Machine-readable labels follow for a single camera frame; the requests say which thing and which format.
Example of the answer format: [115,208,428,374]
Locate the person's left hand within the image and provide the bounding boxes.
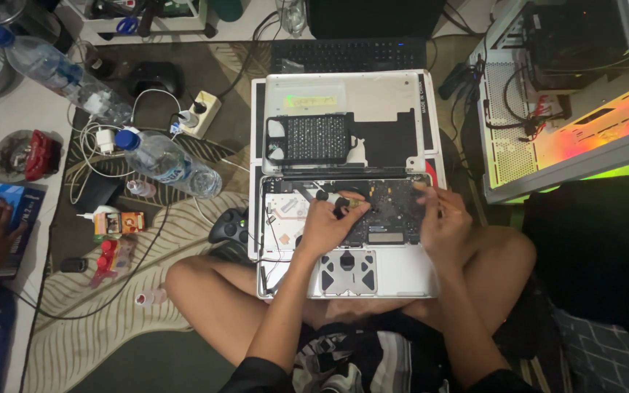
[297,190,371,259]

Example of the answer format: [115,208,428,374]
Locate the person's right hand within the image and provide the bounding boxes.
[413,184,474,263]

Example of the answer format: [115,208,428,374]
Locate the black screwdriver with brass tip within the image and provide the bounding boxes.
[315,189,371,219]

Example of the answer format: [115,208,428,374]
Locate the opened silver laptop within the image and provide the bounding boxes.
[256,173,441,300]

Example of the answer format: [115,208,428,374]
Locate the black screwdriver bit case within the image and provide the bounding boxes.
[265,114,352,166]

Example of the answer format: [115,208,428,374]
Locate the silver laptop bottom cover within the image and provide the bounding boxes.
[263,70,426,174]

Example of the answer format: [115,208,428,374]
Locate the black game controller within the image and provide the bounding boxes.
[207,207,250,245]

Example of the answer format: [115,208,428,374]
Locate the person's patterned shorts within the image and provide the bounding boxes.
[219,311,539,393]

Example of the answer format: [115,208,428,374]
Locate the black keyboard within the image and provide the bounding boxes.
[269,36,428,74]

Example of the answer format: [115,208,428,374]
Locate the white open computer case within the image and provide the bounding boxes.
[468,0,629,204]

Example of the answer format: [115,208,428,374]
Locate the person's legs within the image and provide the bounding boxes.
[164,225,537,368]

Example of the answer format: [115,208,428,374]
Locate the white power strip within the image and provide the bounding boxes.
[178,91,222,139]

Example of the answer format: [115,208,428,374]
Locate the black cloth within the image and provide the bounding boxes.
[522,176,629,350]

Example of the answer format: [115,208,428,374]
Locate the clear water bottle blue cap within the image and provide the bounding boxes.
[114,129,223,199]

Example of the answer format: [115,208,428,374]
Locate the black monitor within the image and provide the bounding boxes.
[305,0,448,40]

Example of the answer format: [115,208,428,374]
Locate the clear glass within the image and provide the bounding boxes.
[276,0,307,38]

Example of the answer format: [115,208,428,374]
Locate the small pink bottle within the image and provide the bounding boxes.
[135,288,168,307]
[126,179,157,199]

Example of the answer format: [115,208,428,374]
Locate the small orange box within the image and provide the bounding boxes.
[94,211,146,237]

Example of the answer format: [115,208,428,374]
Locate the leaf pattern rug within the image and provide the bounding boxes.
[22,41,490,393]

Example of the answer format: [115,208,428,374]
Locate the red glue blister pack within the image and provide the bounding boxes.
[89,238,137,289]

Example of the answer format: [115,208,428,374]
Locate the black flat box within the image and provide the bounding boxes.
[71,174,124,214]

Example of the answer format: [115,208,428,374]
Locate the white tray with tools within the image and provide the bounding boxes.
[55,0,219,45]

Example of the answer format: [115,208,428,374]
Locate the large clear water bottle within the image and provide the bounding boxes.
[0,24,133,126]

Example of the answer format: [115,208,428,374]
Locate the round ashtray with red pack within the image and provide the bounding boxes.
[0,129,64,183]

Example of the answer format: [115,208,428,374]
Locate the white charger with cable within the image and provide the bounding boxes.
[95,127,116,155]

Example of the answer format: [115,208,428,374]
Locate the black cable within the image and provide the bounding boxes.
[6,205,172,322]

